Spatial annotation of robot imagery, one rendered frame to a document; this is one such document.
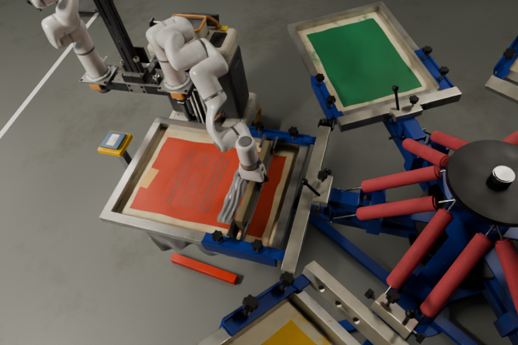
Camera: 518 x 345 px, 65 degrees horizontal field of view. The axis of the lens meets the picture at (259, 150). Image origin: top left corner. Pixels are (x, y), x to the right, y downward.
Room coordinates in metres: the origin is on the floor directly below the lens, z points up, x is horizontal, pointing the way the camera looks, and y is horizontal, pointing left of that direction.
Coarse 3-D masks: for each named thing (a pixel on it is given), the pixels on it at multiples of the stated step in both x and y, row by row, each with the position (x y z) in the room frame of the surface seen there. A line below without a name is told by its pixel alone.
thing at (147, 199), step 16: (160, 176) 1.12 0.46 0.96; (144, 192) 1.05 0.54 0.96; (160, 192) 1.03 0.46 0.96; (224, 192) 0.97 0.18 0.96; (144, 208) 0.96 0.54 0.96; (160, 208) 0.95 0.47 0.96; (176, 208) 0.93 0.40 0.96; (256, 208) 0.86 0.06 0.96; (208, 224) 0.82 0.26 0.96; (224, 224) 0.81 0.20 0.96; (256, 224) 0.78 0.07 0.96
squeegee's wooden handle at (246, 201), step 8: (264, 144) 1.10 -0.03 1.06; (264, 152) 1.05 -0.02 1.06; (264, 160) 1.03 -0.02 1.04; (248, 184) 0.91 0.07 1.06; (256, 184) 0.91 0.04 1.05; (248, 192) 0.87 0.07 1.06; (256, 192) 0.90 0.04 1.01; (248, 200) 0.84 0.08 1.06; (240, 208) 0.81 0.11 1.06; (248, 208) 0.81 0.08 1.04; (240, 216) 0.77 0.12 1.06; (248, 216) 0.80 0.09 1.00; (240, 224) 0.75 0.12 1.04
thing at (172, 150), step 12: (168, 144) 1.30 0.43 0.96; (180, 144) 1.28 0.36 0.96; (192, 144) 1.27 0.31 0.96; (204, 144) 1.25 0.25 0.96; (168, 156) 1.22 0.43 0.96; (180, 156) 1.21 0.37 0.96; (276, 156) 1.10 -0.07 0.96; (156, 168) 1.17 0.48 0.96; (168, 168) 1.15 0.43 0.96; (228, 168) 1.09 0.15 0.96; (276, 168) 1.04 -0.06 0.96; (228, 180) 1.02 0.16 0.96; (276, 180) 0.97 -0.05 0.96; (264, 192) 0.93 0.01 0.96
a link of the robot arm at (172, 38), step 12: (180, 24) 1.45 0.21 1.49; (156, 36) 1.44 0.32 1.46; (168, 36) 1.33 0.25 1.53; (180, 36) 1.35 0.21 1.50; (192, 36) 1.44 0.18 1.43; (168, 48) 1.27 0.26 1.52; (180, 48) 1.29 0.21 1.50; (192, 48) 1.27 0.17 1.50; (180, 60) 1.23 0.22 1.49; (192, 60) 1.24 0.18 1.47
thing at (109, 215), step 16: (160, 128) 1.40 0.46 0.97; (176, 128) 1.38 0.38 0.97; (192, 128) 1.34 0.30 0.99; (224, 128) 1.30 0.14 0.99; (144, 144) 1.30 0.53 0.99; (288, 144) 1.13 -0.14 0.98; (304, 160) 1.02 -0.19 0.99; (128, 176) 1.12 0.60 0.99; (288, 192) 0.88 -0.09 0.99; (112, 208) 0.97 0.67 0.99; (288, 208) 0.81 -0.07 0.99; (128, 224) 0.88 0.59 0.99; (144, 224) 0.86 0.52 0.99; (160, 224) 0.85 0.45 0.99; (288, 224) 0.75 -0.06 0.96; (192, 240) 0.75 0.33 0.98
